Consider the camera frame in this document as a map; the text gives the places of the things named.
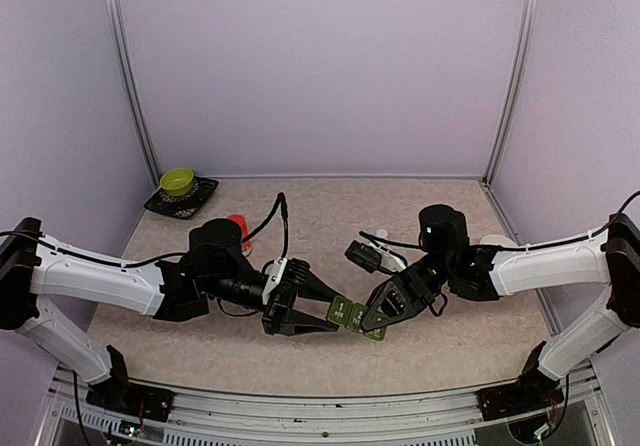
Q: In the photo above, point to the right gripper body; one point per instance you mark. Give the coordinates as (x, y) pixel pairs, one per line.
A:
(422, 290)

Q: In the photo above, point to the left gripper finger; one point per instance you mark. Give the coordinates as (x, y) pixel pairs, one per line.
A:
(306, 284)
(296, 323)

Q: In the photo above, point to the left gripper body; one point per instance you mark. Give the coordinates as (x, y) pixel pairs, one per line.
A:
(281, 298)

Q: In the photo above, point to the green pill organizer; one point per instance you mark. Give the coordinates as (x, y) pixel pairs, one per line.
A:
(344, 313)

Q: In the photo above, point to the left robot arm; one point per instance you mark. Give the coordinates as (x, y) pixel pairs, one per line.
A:
(173, 287)

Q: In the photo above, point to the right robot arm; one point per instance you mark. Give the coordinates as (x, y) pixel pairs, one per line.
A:
(608, 256)

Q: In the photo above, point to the small white pill bottle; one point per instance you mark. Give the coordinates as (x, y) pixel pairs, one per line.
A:
(382, 232)

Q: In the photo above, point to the white bowl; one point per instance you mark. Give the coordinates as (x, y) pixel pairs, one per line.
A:
(497, 240)

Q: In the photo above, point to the black square tray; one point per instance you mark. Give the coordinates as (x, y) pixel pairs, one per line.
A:
(185, 206)

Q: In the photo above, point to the lime green bowl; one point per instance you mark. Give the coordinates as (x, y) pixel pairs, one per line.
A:
(177, 182)

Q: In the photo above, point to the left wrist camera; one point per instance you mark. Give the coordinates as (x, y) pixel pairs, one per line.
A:
(274, 275)

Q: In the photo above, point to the front aluminium rail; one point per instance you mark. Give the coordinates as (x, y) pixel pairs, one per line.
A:
(206, 417)

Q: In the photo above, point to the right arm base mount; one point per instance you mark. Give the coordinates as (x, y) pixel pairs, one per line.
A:
(514, 399)

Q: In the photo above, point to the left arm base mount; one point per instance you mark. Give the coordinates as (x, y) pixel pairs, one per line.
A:
(142, 401)

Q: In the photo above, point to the right aluminium frame post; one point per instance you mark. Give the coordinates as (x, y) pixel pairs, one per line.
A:
(516, 76)

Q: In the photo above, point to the aluminium frame post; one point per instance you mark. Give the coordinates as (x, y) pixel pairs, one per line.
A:
(516, 76)
(116, 19)

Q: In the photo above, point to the left aluminium frame post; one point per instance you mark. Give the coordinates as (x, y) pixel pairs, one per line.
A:
(116, 19)

